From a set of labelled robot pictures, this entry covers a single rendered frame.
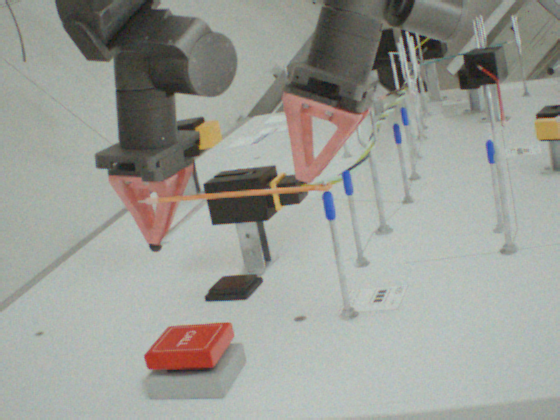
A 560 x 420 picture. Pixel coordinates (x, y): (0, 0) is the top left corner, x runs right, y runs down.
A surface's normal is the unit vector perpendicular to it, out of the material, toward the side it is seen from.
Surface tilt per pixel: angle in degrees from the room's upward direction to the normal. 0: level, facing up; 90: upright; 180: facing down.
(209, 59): 56
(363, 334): 49
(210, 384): 90
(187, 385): 90
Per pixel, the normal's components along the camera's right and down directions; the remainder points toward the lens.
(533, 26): -0.15, 0.37
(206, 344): -0.19, -0.95
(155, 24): -0.43, -0.62
